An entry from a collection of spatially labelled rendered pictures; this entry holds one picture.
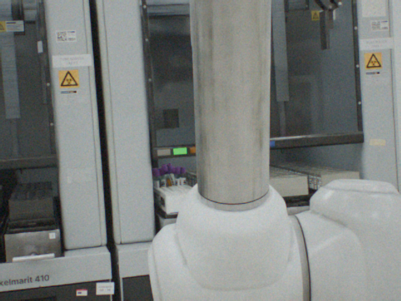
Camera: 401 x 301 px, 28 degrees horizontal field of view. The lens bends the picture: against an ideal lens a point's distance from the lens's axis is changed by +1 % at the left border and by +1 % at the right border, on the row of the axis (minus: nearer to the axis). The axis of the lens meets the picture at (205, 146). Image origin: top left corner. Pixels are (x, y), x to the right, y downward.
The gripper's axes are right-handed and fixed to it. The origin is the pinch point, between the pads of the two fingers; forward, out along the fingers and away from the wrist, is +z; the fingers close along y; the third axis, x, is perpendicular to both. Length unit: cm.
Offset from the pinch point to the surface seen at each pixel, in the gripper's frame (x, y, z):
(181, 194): 70, -11, 34
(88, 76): 75, -33, 0
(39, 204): 74, -48, 33
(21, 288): 66, -54, 53
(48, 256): 62, -47, 45
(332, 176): 74, 33, 33
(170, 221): 66, -15, 40
